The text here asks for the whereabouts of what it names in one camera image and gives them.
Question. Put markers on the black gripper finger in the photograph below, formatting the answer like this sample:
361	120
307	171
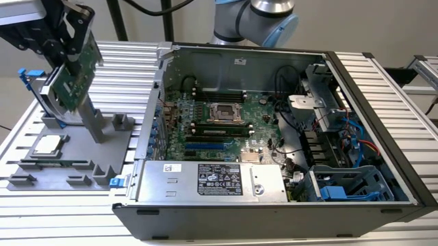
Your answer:
80	30
31	41

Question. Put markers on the green graphics card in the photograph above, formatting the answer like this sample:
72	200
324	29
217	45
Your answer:
74	87

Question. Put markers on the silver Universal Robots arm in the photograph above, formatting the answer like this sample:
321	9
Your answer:
233	20

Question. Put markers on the black stand pole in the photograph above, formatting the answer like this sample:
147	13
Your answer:
118	23
169	25

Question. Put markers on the hard disk in blue carrier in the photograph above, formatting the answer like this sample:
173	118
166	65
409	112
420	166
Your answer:
34	73

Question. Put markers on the silver CPU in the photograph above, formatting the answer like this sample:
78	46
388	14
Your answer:
50	144

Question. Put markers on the grey parts rack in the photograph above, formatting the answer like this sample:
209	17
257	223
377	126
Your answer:
79	151

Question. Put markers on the green RAM stick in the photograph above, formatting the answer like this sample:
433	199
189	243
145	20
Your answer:
68	162

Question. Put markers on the CPU socket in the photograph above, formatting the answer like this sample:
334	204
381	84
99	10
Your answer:
223	112

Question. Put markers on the RAM stick with white label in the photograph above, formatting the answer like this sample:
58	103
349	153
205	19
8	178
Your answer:
213	132

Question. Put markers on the black expansion slot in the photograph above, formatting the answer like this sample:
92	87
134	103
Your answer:
205	140

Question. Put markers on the blue expansion slot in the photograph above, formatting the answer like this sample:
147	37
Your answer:
205	147

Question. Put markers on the silver coin cell battery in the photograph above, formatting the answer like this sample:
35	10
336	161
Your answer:
262	100

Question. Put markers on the blue case latch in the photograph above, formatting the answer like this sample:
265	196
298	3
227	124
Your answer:
115	182

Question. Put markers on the green motherboard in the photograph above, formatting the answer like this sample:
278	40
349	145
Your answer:
259	120

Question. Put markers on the silver power supply unit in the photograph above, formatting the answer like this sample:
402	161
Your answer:
185	184

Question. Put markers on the small finned chipset heatsink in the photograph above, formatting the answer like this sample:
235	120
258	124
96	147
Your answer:
250	157

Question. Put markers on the black table corner cap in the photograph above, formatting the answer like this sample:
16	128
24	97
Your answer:
369	55

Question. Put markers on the open grey PC case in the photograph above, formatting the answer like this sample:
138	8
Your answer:
239	220

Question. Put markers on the grey metal disk cage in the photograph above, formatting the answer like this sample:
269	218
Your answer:
342	170

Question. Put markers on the blue disk carrier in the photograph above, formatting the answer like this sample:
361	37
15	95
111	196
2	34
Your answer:
333	192

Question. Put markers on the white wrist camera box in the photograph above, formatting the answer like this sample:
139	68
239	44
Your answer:
20	10

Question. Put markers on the silver metal drive bracket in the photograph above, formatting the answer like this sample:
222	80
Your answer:
305	102

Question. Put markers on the aluminium side table frame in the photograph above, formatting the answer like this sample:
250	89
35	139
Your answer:
424	65

